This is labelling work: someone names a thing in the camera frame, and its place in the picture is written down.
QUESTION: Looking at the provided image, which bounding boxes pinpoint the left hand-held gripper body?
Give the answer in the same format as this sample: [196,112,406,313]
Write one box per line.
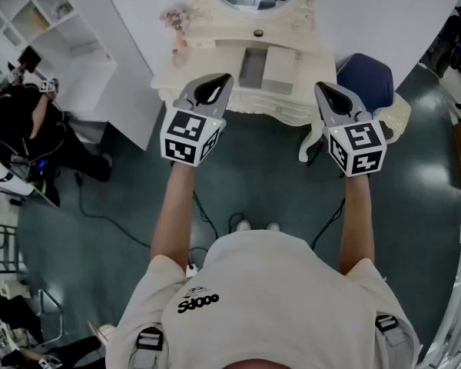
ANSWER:
[160,97,227,168]

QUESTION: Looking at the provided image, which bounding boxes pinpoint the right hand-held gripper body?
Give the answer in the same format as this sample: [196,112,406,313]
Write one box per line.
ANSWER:
[320,104,388,178]

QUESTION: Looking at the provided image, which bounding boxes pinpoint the person's right forearm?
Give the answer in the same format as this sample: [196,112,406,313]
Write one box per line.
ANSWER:
[337,174,376,276]

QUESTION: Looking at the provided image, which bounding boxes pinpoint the person's left forearm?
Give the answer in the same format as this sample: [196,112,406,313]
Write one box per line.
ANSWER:
[150,161,197,261]

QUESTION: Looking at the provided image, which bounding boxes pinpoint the blue upholstered chair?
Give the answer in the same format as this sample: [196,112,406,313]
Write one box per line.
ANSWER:
[335,52,395,111]

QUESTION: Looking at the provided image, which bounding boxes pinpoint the cream quilted stool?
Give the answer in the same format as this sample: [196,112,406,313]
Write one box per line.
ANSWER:
[375,93,413,145]

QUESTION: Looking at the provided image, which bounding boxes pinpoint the pink flowers in vase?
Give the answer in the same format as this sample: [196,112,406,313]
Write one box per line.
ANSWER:
[159,6,195,50]

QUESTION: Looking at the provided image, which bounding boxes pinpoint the white oval framed mirror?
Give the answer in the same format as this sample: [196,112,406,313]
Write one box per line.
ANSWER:
[186,0,320,35]

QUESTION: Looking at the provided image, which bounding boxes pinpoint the white shelf cabinet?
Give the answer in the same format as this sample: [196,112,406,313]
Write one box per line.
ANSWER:
[0,0,166,152]

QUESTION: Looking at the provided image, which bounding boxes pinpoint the yellow book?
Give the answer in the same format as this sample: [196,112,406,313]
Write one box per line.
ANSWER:
[32,8,50,31]

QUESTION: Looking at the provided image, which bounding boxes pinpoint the person's white t-shirt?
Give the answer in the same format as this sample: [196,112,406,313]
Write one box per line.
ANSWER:
[105,228,422,369]

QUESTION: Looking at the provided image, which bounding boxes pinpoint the white railing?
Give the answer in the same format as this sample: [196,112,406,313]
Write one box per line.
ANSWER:
[422,224,461,369]

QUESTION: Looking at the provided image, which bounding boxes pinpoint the left hand-held gripper cable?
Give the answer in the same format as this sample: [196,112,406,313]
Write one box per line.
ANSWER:
[191,191,221,242]

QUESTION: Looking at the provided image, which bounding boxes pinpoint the hand-held gripper cable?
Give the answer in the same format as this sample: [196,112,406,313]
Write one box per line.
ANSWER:
[191,191,221,242]
[310,198,347,250]

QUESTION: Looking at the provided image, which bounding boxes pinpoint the right hand-held gripper cable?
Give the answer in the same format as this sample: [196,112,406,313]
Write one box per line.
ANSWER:
[310,198,347,250]

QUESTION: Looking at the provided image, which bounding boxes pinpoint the black floor cable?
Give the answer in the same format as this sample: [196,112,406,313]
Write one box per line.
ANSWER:
[75,171,152,249]

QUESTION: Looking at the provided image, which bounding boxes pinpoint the grey backpack strap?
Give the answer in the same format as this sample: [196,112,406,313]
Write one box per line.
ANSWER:
[131,326,165,369]
[374,313,409,351]

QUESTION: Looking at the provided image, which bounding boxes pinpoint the metal frame rack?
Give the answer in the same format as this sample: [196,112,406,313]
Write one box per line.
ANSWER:
[0,221,26,276]

